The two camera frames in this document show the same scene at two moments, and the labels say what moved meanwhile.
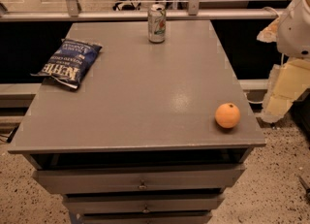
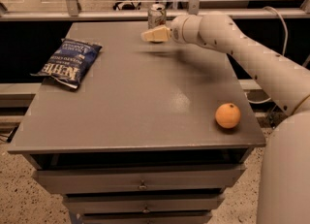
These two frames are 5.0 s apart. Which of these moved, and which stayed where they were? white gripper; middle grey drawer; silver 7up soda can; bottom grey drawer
Moved: white gripper
Stayed: middle grey drawer; silver 7up soda can; bottom grey drawer
